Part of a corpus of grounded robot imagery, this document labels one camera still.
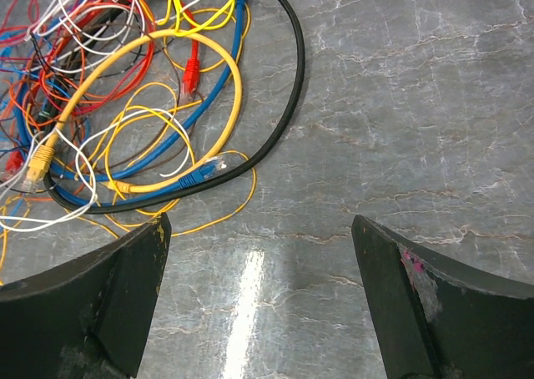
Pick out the red ethernet cable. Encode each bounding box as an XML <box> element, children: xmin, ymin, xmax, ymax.
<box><xmin>3</xmin><ymin>0</ymin><xmax>202</xmax><ymax>179</ymax></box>

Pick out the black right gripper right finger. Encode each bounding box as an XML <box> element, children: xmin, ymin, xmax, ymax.
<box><xmin>351</xmin><ymin>215</ymin><xmax>533</xmax><ymax>378</ymax></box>

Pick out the blue ethernet cable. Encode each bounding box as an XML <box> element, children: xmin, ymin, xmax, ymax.
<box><xmin>12</xmin><ymin>0</ymin><xmax>249</xmax><ymax>207</ymax></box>

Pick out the thick yellow ethernet cable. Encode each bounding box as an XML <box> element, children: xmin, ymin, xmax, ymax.
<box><xmin>21</xmin><ymin>28</ymin><xmax>244</xmax><ymax>195</ymax></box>

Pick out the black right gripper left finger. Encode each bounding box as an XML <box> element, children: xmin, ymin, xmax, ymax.
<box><xmin>1</xmin><ymin>215</ymin><xmax>171</xmax><ymax>378</ymax></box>

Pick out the red thin wire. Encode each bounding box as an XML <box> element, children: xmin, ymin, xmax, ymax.
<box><xmin>0</xmin><ymin>0</ymin><xmax>63</xmax><ymax>50</ymax></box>

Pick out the orange thin wire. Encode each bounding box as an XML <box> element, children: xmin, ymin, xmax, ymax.
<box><xmin>0</xmin><ymin>0</ymin><xmax>159</xmax><ymax>121</ymax></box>

